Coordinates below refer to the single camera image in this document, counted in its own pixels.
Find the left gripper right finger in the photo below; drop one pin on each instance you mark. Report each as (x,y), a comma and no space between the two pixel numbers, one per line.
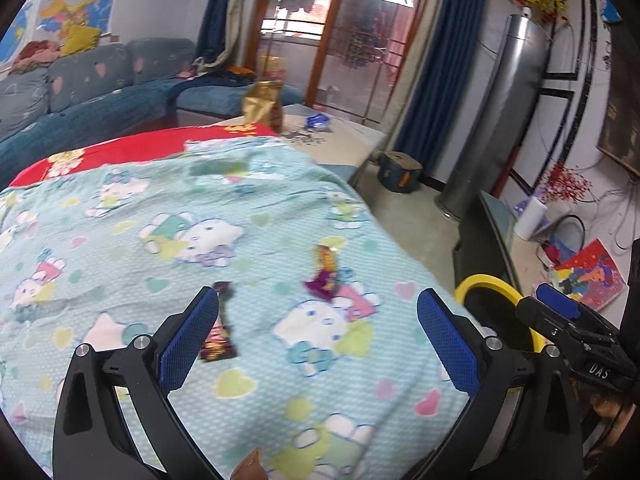
(521,420)

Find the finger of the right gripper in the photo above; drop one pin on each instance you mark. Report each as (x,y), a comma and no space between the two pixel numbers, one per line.
(587,332)
(557,301)

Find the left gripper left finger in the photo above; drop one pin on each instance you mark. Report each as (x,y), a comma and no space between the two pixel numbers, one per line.
(91,437)

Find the brown energy bar wrapper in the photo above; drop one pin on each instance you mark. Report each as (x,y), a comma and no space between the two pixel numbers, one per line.
(218,344)

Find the gold purple candy wrapper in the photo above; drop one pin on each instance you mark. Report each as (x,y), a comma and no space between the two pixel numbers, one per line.
(325,283)

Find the yellow rimmed black trash bin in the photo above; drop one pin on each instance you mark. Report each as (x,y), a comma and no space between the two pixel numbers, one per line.
(493,304)

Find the right hand painted nails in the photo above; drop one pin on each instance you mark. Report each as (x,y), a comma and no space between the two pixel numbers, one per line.
(617,413)

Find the left hand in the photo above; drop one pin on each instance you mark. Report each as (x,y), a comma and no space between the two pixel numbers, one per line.
(250,467)

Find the colourful diamond painting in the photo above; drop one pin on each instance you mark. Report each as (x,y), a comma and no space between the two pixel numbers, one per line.
(590,277)

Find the white paper towel roll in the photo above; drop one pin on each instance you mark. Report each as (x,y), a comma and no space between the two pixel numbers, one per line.
(530,218)

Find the red berry branch decoration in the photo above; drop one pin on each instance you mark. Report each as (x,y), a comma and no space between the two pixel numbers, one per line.
(563,184)

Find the Hello Kitty turquoise blanket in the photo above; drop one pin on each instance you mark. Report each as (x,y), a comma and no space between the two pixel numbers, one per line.
(329,372)

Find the tall silver air conditioner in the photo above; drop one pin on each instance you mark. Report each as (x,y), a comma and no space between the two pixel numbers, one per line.
(513,87)

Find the blue storage stool box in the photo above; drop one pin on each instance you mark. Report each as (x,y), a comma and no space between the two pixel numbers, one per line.
(399,172)

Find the red blanket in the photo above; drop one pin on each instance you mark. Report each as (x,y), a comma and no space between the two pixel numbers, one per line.
(141,147)

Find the right blue curtain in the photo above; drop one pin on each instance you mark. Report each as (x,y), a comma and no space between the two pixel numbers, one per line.
(441,81)

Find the blue curtain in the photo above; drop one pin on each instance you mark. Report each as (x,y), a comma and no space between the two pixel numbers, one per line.
(441,81)
(212,36)

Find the coffee table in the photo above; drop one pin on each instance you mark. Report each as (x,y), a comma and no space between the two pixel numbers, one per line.
(343,147)

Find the blue white wrapper on table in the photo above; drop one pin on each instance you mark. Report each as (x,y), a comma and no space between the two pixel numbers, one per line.
(318,122)

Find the blue grey sofa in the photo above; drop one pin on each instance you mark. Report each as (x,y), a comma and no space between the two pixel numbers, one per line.
(102,94)

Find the wooden glass sliding door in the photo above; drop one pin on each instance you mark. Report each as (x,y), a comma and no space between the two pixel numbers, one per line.
(342,56)

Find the brown paper bag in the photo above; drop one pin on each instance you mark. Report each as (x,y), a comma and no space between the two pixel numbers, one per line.
(262,105)

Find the pile of pink clothes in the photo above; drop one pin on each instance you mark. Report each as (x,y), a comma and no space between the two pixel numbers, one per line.
(34,55)

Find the yellow pillow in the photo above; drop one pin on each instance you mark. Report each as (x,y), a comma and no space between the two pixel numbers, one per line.
(80,38)

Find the left blue curtain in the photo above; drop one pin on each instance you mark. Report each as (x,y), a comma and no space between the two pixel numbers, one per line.
(212,36)

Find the world map poster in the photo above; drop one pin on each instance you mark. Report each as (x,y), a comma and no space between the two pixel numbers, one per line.
(14,36)

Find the China map poster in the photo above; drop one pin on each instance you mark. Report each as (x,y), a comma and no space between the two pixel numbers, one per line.
(55,18)

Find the wall mounted television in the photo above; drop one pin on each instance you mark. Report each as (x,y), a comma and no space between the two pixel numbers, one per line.
(619,138)

